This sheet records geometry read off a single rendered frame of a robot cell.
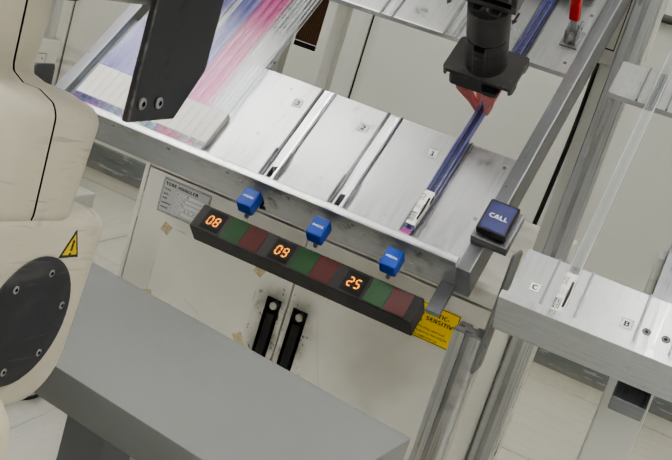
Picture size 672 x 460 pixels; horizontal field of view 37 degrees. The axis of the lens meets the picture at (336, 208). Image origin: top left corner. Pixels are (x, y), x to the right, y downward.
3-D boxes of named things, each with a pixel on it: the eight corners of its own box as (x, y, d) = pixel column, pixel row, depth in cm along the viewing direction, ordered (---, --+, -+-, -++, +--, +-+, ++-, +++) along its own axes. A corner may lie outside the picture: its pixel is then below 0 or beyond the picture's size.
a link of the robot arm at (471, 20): (460, 7, 125) (503, 19, 123) (481, -27, 129) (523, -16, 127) (459, 46, 131) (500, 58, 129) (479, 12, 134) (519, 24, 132)
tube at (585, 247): (553, 333, 112) (555, 328, 111) (541, 328, 113) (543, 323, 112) (677, 59, 140) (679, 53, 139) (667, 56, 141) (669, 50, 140)
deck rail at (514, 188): (468, 297, 131) (470, 272, 126) (454, 292, 132) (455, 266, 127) (650, -33, 165) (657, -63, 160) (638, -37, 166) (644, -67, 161)
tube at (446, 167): (407, 241, 131) (407, 236, 130) (398, 237, 131) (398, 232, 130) (555, 1, 155) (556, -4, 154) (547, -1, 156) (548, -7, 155)
